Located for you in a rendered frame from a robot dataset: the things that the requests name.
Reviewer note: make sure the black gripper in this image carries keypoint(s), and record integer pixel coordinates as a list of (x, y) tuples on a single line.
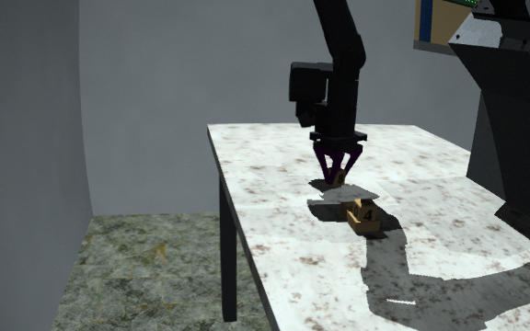
[(342, 138)]

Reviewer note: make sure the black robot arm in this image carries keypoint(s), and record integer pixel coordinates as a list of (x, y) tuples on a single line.
[(308, 81)]

